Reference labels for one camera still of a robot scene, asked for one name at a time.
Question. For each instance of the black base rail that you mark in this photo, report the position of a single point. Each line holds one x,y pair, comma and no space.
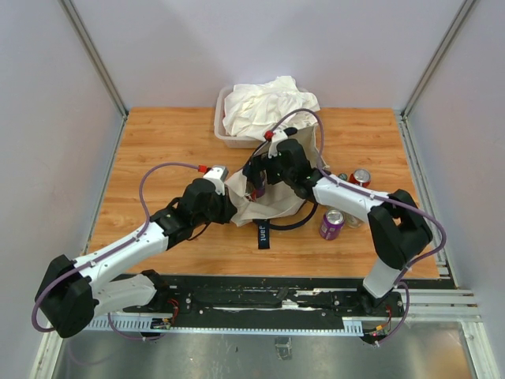
247,305

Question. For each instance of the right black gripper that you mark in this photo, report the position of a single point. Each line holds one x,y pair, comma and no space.
260,163

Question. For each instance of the red soda can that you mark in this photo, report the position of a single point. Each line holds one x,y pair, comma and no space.
361,177

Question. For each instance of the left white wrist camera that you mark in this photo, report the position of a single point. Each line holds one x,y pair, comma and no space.
217,176

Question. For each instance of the purple soda can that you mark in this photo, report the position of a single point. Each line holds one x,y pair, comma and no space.
331,225
253,193

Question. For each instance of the crumpled white cloth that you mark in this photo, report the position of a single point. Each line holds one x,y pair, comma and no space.
253,109

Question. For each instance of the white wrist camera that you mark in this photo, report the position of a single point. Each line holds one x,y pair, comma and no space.
273,139
217,176

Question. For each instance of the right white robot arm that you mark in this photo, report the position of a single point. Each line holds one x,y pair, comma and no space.
399,231

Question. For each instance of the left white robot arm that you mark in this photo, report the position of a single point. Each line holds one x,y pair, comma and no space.
74,291

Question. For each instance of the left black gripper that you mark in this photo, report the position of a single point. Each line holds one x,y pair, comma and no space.
229,209

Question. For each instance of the white plastic basket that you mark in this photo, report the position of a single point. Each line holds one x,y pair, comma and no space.
219,130

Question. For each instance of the cream canvas tote bag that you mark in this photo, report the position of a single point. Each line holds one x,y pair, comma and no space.
279,201

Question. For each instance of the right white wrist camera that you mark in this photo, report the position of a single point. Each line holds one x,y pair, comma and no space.
273,139

